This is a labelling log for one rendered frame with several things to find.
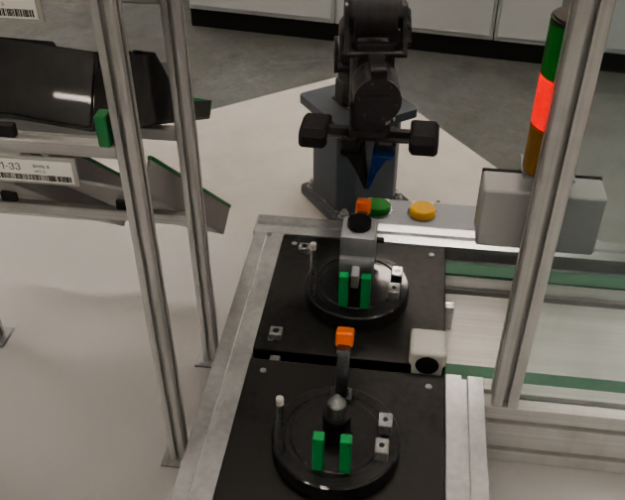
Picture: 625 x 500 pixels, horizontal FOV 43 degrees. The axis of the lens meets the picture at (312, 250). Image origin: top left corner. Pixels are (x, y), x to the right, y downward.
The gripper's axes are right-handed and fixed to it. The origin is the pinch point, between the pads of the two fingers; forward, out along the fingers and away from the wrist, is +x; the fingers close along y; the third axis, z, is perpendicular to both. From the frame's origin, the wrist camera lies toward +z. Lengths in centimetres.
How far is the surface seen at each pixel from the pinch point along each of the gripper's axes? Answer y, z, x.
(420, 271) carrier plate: -8.5, -7.1, 12.1
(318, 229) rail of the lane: 7.1, 1.8, 12.9
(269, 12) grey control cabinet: 76, 295, 92
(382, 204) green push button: -2.0, 8.1, 11.7
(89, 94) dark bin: 24.0, -30.9, -24.4
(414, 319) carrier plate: -8.2, -17.2, 12.2
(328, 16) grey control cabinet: 44, 292, 91
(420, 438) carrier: -9.8, -36.4, 12.4
